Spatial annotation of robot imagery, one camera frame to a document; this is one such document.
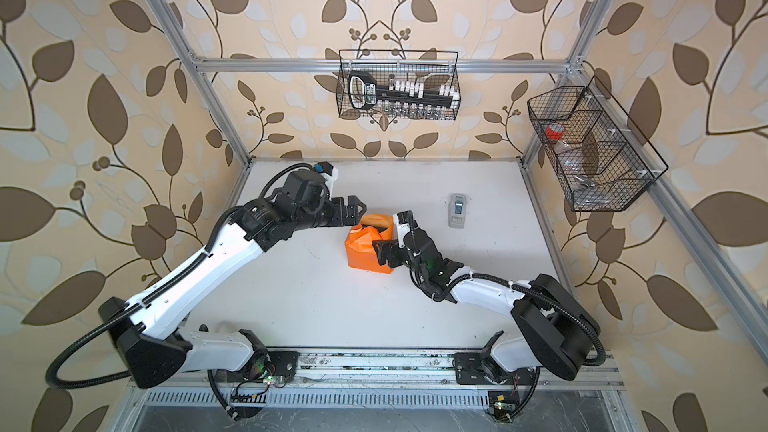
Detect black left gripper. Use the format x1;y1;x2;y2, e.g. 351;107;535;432
292;193;369;232

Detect orange wrapping paper sheet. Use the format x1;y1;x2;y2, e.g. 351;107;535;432
345;214;394;274

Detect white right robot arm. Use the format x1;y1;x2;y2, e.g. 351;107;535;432
372;211;607;384

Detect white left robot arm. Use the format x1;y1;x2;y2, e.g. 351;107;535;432
99;162;367;389

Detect grey tape dispenser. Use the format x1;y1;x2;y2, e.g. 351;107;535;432
448;194;467;229

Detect black white tool in basket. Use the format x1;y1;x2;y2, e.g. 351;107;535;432
346;71;461;112

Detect red capped clear bottle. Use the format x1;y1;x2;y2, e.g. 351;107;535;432
545;122;593;189

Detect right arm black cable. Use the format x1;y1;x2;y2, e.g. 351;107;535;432
413;269;607;421

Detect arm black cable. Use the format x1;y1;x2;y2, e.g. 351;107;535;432
44;161;316;421
413;269;607;421

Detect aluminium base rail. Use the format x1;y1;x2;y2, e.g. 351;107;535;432
154;347;626;391

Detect black wire basket back wall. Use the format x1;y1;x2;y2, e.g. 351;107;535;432
335;48;462;121

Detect black wire basket wall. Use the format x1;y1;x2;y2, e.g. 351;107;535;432
527;77;668;212
335;48;462;121

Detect black wire basket right wall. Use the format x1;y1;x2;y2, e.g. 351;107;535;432
527;77;668;212

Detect aluminium frame post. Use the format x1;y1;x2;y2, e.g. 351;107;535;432
145;0;251;167

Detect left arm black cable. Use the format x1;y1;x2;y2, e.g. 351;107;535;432
44;161;316;421

